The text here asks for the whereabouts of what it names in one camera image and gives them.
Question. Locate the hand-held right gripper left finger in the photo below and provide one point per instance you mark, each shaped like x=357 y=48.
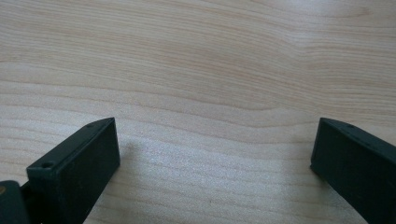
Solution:
x=74 y=174

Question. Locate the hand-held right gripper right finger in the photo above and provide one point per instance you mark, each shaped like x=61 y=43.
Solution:
x=358 y=168

